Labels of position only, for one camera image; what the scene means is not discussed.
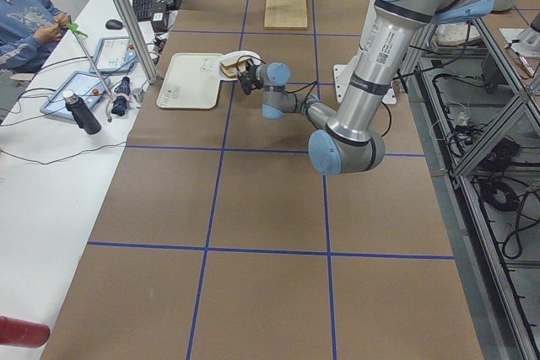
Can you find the white round plate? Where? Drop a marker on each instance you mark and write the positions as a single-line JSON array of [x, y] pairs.
[[255, 58]]

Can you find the upper teach pendant tablet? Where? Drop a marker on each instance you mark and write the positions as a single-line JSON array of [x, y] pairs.
[[114, 55]]

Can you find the black water bottle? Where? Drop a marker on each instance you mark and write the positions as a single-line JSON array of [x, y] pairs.
[[81, 112]]

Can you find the wooden cutting board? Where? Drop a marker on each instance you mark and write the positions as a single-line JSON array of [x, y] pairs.
[[285, 15]]

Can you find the cream bear serving tray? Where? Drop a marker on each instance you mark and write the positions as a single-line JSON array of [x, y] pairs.
[[191, 82]]

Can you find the black keyboard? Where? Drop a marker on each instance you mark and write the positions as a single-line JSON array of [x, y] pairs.
[[143, 9]]

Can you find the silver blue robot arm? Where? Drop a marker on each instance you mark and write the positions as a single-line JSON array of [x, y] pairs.
[[343, 141]]

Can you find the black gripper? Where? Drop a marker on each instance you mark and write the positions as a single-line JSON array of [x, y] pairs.
[[253, 72]]

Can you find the aluminium frame post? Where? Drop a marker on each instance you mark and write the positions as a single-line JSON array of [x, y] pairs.
[[124, 8]]

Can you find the person in blue hoodie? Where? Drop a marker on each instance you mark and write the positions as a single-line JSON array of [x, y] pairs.
[[30, 32]]

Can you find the black computer mouse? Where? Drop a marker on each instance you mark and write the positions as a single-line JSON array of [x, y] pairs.
[[114, 24]]

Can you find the red bottle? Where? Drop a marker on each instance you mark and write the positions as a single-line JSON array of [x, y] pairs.
[[23, 333]]

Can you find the brown bread slice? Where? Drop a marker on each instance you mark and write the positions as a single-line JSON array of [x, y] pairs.
[[234, 66]]

